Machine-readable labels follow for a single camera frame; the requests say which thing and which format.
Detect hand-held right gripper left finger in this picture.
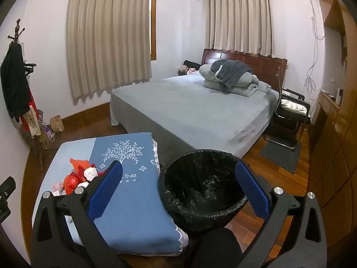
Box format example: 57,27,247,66
30,160,125,268

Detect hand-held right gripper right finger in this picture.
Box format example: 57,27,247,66
235,160,327,268

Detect black trash bin with bag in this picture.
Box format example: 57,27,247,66
158,149,249,233

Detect white crumpled paper ball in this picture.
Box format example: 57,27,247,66
84,167,98,181

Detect blue tree-print tablecloth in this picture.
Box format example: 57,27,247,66
32,132,189,254

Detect red plastic bag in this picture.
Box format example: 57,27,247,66
64,172,85,195

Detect grey floor mat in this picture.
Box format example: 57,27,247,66
259,141,303,174

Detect striped bag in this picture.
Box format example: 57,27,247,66
36,109,45,134

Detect brown paper bag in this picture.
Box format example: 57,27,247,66
50,114,65,134

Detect wooden wardrobe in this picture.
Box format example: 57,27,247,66
307,0,357,260

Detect patterned chair cushion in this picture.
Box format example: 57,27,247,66
280,99,307,115

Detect red hanging bag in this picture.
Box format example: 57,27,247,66
21,92,38,133

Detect bed with grey sheet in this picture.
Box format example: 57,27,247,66
110,70,281,162

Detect black folding chair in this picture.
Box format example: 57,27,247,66
264,88,311,151

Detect dark grey folded blanket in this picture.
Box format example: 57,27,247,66
210,59,251,88

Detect light grey folded duvet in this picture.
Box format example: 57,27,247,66
199,64,272,98

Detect dark wooden headboard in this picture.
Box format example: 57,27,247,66
201,48,288,92

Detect dark clothes behind bed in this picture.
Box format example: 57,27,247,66
178,59,201,76

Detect wide beige curtain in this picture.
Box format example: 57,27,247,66
67,0,153,99

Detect wooden coat rack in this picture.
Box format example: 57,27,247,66
7,18,45,172

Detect narrow beige curtain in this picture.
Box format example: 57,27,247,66
210,0,272,58

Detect white wall cables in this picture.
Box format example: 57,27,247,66
305,0,325,101

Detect wooden window frame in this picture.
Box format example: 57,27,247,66
150,0,157,61

